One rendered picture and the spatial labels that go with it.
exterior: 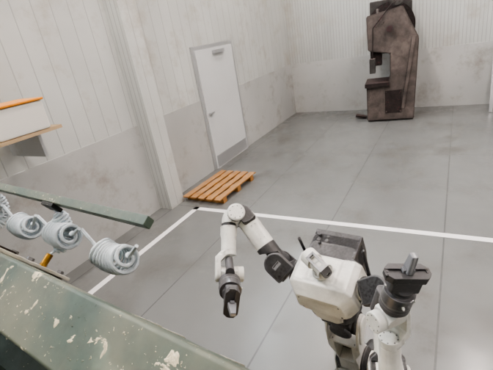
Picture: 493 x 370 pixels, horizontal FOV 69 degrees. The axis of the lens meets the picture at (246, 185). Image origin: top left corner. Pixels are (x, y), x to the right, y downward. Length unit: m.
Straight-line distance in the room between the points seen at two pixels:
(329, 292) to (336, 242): 0.22
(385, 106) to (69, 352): 8.22
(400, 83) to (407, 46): 0.72
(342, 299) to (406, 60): 7.25
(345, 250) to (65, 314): 1.13
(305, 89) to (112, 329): 9.79
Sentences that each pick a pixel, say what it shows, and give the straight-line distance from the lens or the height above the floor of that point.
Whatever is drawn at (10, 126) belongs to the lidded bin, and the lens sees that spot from 3.63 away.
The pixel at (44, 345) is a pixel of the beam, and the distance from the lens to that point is 0.60.
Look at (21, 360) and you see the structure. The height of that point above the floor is 1.66.
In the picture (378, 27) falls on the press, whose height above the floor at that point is 1.93.
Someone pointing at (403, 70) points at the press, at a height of 1.03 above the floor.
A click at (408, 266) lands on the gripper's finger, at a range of 1.06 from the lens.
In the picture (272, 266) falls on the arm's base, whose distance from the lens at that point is 1.54.
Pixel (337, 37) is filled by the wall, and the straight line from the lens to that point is 9.74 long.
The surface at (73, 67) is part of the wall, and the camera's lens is 4.81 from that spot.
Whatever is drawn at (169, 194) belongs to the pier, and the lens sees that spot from 5.46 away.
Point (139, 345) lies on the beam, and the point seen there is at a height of 1.92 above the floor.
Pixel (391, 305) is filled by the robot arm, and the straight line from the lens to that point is 1.13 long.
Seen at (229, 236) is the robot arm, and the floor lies 1.45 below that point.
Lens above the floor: 2.23
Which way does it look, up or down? 22 degrees down
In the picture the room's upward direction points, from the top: 10 degrees counter-clockwise
